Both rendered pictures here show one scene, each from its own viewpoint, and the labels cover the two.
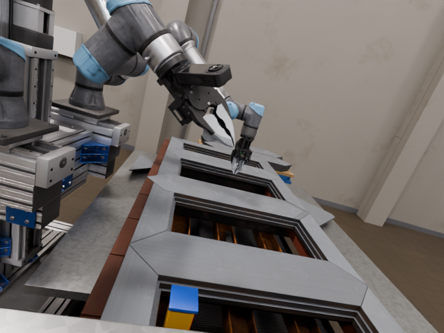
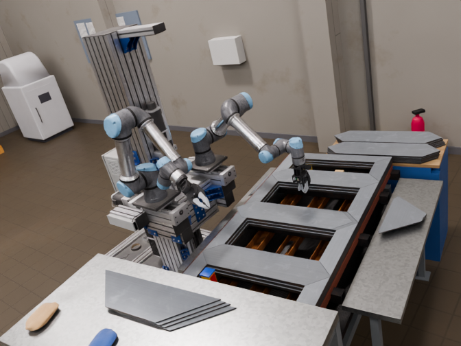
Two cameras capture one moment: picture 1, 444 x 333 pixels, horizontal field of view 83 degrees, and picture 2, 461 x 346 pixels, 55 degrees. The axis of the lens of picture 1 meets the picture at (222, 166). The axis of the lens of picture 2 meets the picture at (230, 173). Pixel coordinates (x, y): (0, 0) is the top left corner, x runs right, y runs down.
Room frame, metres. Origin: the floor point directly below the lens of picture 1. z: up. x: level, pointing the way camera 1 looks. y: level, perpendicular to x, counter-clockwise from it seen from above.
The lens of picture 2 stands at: (-0.62, -1.51, 2.28)
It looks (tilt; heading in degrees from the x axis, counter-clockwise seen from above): 26 degrees down; 48
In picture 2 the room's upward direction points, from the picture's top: 14 degrees counter-clockwise
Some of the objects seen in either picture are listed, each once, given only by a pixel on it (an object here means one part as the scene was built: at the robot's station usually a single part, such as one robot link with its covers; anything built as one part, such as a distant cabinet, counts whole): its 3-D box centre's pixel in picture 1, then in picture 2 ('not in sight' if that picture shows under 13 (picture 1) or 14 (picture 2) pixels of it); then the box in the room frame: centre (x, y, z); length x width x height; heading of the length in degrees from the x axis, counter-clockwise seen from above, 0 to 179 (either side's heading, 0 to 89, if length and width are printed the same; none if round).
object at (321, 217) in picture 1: (314, 211); (405, 215); (1.41, -0.61, 0.77); 0.45 x 0.20 x 0.04; 11
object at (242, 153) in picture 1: (244, 147); (300, 172); (1.21, -0.08, 1.06); 0.09 x 0.08 x 0.12; 11
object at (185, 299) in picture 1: (183, 300); (207, 273); (0.42, -0.01, 0.88); 0.06 x 0.06 x 0.02; 11
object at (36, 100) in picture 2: not in sight; (34, 97); (2.53, 6.70, 0.76); 0.77 x 0.68 x 1.52; 94
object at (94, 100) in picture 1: (88, 95); (204, 154); (1.17, 0.70, 1.09); 0.15 x 0.15 x 0.10
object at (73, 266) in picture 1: (125, 191); (243, 213); (1.16, 0.44, 0.66); 1.30 x 0.20 x 0.03; 11
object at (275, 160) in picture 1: (245, 152); (383, 145); (2.11, -0.16, 0.82); 0.80 x 0.40 x 0.06; 101
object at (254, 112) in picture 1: (253, 115); (296, 147); (1.22, -0.07, 1.22); 0.09 x 0.08 x 0.11; 84
